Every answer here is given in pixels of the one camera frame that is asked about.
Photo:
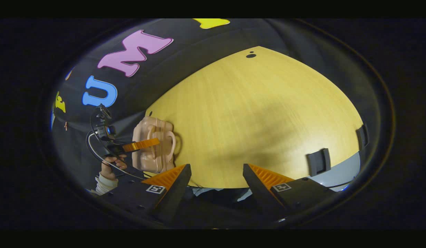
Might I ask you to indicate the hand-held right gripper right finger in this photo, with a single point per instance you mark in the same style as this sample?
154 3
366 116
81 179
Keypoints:
257 189

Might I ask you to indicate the black table edge clamp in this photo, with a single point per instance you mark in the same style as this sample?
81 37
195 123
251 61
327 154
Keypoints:
318 162

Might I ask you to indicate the black backdrop cloth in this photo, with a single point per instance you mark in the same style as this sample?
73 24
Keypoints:
185 55

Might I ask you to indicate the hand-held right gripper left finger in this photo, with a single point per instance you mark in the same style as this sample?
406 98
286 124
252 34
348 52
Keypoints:
176 193

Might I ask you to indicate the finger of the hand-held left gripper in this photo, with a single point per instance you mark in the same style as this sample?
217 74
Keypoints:
140 145

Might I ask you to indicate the pink suitcase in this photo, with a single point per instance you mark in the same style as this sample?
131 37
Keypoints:
154 162

